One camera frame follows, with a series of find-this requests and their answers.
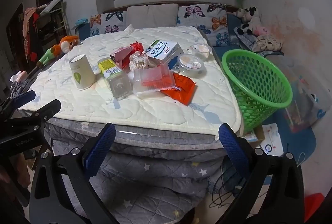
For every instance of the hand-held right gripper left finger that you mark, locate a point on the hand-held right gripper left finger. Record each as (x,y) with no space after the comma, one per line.
(99,148)

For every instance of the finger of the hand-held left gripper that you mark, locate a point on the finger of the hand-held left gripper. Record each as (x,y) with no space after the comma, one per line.
(24,98)
(46,109)

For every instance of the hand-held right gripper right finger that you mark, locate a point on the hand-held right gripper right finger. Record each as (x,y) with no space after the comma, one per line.
(233,151)

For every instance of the green plastic basket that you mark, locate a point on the green plastic basket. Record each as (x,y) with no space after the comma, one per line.
(246,112)

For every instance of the pink snack packet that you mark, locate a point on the pink snack packet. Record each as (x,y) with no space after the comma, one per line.
(122,55)

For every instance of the white and blue milk carton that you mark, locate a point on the white and blue milk carton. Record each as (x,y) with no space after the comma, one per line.
(163,51)

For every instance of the grey cloth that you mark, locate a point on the grey cloth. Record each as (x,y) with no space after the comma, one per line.
(18,89)

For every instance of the pink and white object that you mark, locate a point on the pink and white object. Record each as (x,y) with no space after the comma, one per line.
(19,76)

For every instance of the small cardboard box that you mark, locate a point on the small cardboard box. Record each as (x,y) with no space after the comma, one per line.
(253,135)

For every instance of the white paper sheet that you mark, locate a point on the white paper sheet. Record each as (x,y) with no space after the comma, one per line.
(272,139)

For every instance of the cream quilted bed pad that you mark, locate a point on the cream quilted bed pad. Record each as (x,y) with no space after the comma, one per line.
(90,104)

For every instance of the white paper cup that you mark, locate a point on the white paper cup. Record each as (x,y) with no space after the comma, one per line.
(81,70)

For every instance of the blue floor mat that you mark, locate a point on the blue floor mat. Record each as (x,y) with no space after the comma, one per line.
(290,144)

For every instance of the grey star quilt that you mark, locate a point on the grey star quilt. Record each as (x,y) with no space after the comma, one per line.
(155,169)

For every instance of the hanging clothes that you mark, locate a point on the hanging clothes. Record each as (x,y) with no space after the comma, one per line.
(29,29)

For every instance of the orange and green plush toy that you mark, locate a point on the orange and green plush toy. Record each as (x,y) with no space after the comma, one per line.
(68,43)

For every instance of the clear bottle with yellow label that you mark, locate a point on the clear bottle with yellow label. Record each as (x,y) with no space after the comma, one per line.
(114,76)

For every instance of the orange foil packet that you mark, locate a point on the orange foil packet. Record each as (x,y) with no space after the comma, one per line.
(181,89)

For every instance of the clear rectangular plastic tray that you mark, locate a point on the clear rectangular plastic tray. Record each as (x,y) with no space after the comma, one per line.
(150,81)

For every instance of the metal clothes rack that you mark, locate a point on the metal clothes rack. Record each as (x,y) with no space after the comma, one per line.
(55,18)

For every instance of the clear plastic storage box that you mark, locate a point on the clear plastic storage box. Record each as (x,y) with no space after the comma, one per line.
(306,99)

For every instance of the teal plastic object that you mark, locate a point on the teal plastic object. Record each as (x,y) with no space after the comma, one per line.
(81,22)

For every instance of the crumpled paper ball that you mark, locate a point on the crumpled paper ball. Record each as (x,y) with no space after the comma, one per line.
(138,61)

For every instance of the round clear plastic cup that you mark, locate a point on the round clear plastic cup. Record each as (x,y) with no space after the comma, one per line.
(201,50)
(190,64)

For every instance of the red plastic object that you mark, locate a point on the red plastic object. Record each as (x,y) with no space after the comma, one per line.
(313,207)

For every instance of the butterfly print pillow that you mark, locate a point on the butterfly print pillow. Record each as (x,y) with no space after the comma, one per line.
(109,22)
(205,18)

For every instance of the red mesh net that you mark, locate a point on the red mesh net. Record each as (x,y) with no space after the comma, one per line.
(136,46)

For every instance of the blue checked cloth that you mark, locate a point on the blue checked cloth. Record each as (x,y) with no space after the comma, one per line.
(246,39)

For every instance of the spotted beige cloth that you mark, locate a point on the spotted beige cloth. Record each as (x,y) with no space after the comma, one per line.
(269,43)

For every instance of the pink plush toy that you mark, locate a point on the pink plush toy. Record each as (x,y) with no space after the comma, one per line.
(262,31)

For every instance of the black and white cow plush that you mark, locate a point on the black and white cow plush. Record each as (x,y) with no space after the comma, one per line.
(249,16)

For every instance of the beige cushion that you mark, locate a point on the beige cushion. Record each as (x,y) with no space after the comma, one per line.
(153,16)

